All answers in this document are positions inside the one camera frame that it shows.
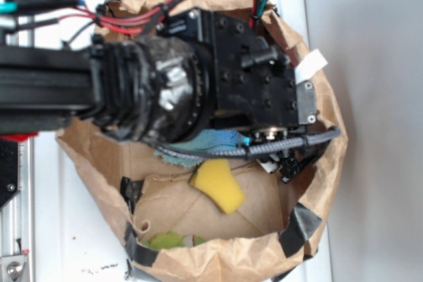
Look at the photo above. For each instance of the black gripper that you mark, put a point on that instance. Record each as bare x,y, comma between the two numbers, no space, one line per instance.
245,83

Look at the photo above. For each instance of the blue cloth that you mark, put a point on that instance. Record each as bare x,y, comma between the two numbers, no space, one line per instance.
207,140

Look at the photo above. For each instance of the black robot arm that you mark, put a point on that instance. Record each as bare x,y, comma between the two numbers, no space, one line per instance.
134,90

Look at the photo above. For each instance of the white paper tag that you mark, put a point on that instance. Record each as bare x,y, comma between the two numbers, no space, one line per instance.
312,62

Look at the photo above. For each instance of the yellow sponge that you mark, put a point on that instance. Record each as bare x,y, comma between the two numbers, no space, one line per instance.
215,179

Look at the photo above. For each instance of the brown paper bag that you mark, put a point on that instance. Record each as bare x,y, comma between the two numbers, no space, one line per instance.
278,226

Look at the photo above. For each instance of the white green round toy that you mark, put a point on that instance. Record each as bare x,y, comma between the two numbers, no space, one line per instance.
193,240

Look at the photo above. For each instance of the lime green plush toy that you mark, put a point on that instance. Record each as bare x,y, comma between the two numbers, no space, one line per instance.
164,241

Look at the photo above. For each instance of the black mounting bracket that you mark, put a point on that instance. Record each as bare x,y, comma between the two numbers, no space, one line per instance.
9,171

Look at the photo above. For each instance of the aluminium frame rail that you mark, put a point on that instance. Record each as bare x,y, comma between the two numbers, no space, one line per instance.
17,217

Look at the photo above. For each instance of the silver corner bracket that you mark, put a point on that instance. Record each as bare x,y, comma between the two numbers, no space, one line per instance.
14,268

